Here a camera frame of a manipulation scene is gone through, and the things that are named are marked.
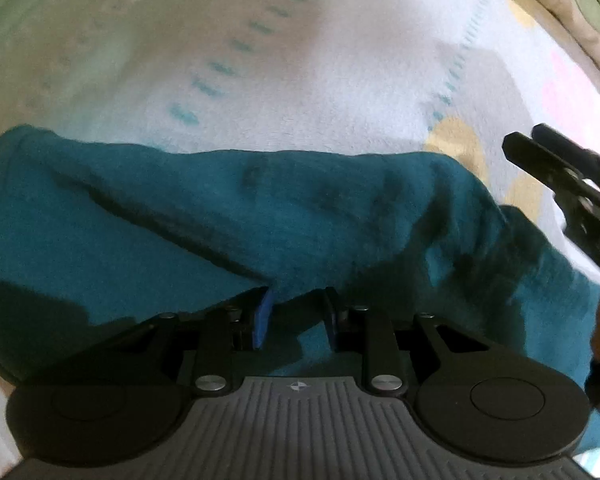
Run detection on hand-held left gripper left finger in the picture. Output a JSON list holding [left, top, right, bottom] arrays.
[[109, 286, 276, 396]]

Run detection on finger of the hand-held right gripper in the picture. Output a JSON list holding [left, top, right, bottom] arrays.
[[532, 123, 600, 186], [502, 132, 584, 196]]

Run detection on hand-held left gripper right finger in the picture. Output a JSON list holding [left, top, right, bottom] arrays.
[[322, 286, 487, 397]]

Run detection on teal pants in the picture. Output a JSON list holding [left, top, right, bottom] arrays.
[[0, 125, 600, 456]]

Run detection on leaf print pillow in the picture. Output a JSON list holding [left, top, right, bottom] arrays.
[[480, 0, 600, 107]]

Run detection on white patterned bed sheet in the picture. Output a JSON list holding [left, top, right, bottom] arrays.
[[0, 0, 600, 480]]

